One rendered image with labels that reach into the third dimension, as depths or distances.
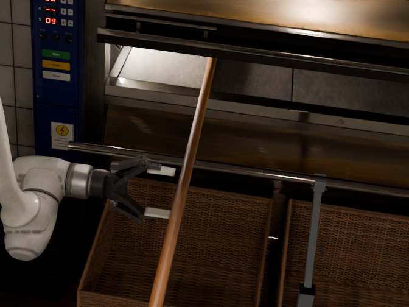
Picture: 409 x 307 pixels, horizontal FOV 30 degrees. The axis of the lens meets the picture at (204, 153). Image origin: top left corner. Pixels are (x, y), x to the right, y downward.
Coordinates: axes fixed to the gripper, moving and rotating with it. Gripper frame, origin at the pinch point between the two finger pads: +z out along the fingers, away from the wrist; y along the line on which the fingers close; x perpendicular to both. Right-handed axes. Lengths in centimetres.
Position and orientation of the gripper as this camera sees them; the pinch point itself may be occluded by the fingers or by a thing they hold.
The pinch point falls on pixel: (168, 193)
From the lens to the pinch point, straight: 198.3
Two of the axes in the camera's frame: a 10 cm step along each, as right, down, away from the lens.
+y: -0.9, 8.4, 5.3
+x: -1.1, 5.2, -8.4
